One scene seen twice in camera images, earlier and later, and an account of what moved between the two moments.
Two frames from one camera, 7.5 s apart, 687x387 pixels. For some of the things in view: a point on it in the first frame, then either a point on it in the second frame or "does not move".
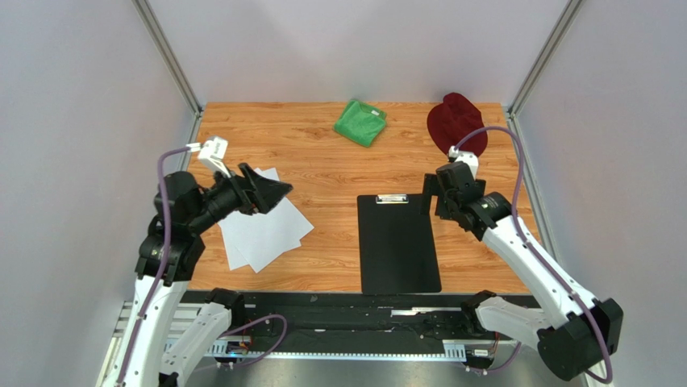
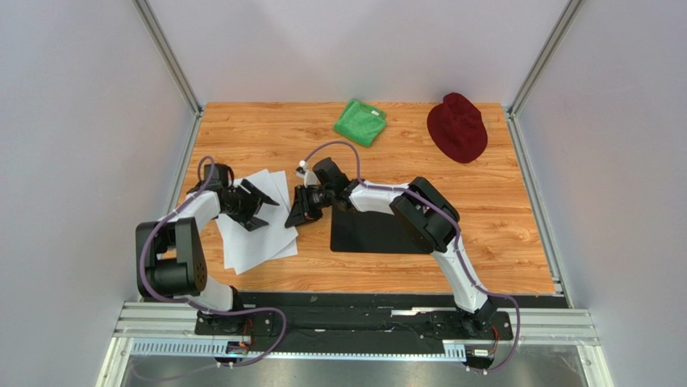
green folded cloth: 360,122 does not move
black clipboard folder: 397,244 to 372,232
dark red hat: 454,119 does not move
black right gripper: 447,193 to 306,203
